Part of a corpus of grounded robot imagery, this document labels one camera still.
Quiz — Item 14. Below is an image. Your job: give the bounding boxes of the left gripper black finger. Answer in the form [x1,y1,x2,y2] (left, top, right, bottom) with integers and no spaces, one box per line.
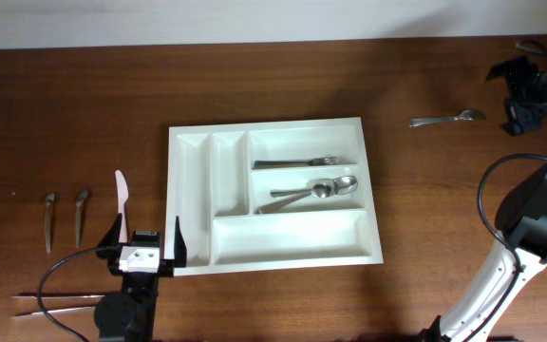
[173,216,187,268]
[98,213,123,248]

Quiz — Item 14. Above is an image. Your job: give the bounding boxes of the steel fork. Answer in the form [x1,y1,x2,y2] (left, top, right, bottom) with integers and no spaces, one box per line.
[408,109,486,127]
[254,157,339,169]

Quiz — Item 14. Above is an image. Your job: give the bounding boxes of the steel spoon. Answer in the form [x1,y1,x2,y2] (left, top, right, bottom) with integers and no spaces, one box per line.
[270,176,358,198]
[256,180,336,214]

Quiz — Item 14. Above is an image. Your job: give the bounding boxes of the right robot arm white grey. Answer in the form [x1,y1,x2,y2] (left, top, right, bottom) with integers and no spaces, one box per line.
[418,40,547,341]

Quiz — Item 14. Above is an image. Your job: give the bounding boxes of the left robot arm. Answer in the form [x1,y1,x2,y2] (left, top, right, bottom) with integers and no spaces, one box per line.
[94,214,187,342]

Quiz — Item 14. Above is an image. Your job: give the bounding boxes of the white plastic knife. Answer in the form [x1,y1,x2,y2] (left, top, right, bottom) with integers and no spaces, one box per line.
[115,170,129,243]

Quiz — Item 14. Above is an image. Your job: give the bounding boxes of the small steel teaspoon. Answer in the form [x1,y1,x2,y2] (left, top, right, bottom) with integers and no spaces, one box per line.
[75,188,89,248]
[44,193,56,254]

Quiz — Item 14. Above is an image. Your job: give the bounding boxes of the small steel teaspoon far left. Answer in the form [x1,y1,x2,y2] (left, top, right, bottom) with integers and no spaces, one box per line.
[44,193,56,254]

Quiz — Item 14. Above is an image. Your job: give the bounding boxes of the steel tongs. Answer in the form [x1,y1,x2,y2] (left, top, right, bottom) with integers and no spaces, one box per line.
[10,293,104,319]

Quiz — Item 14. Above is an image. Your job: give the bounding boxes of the white plastic cutlery tray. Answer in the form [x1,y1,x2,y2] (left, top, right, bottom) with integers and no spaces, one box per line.
[163,118,383,276]

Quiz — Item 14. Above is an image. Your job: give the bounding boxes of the steel spoon in tray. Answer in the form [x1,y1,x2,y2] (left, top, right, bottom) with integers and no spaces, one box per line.
[256,180,336,214]

